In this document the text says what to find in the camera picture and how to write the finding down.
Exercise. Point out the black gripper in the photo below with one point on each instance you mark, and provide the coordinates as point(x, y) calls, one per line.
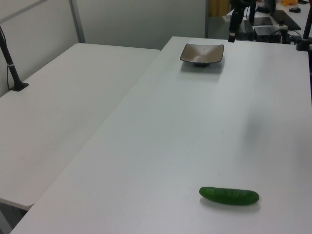
point(238, 5)

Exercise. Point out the green cucumber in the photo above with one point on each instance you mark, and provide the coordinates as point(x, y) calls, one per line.
point(229, 196)

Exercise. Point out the square brown ceramic plate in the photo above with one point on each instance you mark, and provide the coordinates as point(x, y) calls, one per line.
point(201, 54)

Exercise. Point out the black electronics box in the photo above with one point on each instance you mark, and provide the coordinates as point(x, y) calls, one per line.
point(245, 33)

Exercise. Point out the silver topped electronics box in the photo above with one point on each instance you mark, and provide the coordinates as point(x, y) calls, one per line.
point(267, 33)

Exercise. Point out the black desk mat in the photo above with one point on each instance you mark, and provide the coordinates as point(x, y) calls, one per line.
point(287, 20)

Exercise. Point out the yellow object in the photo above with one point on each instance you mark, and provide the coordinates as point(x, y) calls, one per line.
point(289, 2)

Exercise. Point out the black computer mouse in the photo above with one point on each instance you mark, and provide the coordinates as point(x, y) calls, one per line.
point(295, 9)

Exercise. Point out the black vertical post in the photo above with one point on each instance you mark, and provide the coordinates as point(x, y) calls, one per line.
point(252, 12)

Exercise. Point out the black camera stand with clamp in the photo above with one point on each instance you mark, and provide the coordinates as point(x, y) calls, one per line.
point(306, 26)

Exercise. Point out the black camera stand with tie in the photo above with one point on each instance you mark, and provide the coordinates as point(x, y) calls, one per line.
point(11, 68)

